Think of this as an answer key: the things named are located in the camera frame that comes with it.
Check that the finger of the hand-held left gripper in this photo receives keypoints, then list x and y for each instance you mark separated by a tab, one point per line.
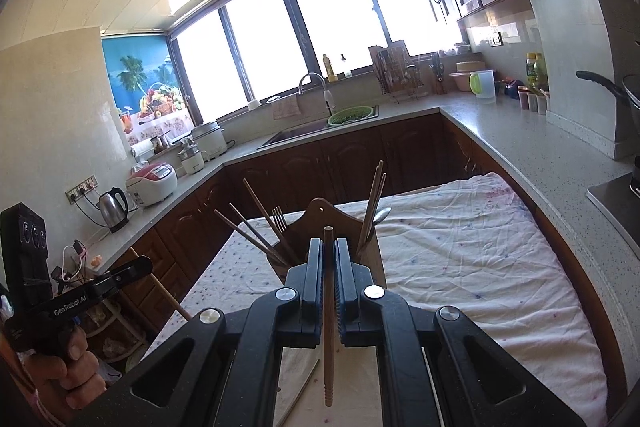
127	272

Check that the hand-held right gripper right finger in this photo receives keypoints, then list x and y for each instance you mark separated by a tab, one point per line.
343	287

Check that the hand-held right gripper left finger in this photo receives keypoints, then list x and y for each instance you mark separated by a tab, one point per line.
316	287

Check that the wooden utensil holder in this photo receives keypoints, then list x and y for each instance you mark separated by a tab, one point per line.
370	257

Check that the person's left hand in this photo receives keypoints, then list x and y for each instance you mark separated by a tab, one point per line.
72	377

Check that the wooden stick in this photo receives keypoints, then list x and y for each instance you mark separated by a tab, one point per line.
165	289

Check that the white storage rack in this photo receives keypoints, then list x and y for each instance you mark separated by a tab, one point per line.
117	332

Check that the steel electric kettle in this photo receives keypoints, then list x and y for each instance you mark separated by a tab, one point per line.
114	211

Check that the metal fork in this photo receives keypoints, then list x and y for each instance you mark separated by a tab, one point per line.
280	219

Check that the metal spoon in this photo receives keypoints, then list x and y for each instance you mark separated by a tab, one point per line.
382	216

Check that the white and red rice cooker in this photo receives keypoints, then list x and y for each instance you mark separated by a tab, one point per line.
152	184

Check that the paper towel roll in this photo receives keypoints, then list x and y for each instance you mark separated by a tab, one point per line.
143	148

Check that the wooden base cabinets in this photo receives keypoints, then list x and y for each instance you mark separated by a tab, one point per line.
340	162

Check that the small white blender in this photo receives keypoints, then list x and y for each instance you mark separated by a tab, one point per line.
192	158

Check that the floral white blanket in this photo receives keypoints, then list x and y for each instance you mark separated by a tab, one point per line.
475	267

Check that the steel kitchen sink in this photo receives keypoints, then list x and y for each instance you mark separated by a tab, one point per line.
305	134

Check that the white electric cooker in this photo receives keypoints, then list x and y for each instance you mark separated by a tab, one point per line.
210	139

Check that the green colander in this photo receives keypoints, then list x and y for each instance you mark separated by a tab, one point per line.
350	116

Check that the pink dish cloth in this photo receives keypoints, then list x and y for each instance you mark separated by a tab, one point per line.
286	108

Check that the small white cup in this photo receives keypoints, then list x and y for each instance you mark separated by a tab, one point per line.
254	105

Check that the curved metal faucet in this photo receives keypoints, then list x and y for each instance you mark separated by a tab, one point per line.
312	79

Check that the yellow detergent bottle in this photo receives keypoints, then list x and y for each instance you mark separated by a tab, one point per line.
330	68

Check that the knife block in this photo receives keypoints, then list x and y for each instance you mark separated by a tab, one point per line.
438	74

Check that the pink plastic basin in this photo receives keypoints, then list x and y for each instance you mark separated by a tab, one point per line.
459	82

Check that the white and green pitcher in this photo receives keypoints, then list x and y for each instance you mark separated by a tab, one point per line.
482	84

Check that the beige lidded container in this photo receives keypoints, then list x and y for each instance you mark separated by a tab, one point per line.
470	67

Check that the large kitchen window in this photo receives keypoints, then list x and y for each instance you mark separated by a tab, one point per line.
325	22

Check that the row of spice jars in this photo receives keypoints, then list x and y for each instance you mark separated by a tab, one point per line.
533	101

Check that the steel gas stove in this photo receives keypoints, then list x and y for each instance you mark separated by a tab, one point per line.
617	207

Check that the yellow oil bottles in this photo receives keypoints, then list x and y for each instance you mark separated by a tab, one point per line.
536	72

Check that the black wok with lid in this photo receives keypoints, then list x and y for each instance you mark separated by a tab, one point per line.
632	107

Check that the wall socket strip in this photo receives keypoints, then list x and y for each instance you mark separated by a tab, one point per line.
81	190

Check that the tropical fruit wall poster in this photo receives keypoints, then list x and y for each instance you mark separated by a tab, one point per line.
145	82

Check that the white wall outlet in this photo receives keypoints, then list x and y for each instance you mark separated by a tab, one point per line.
495	39

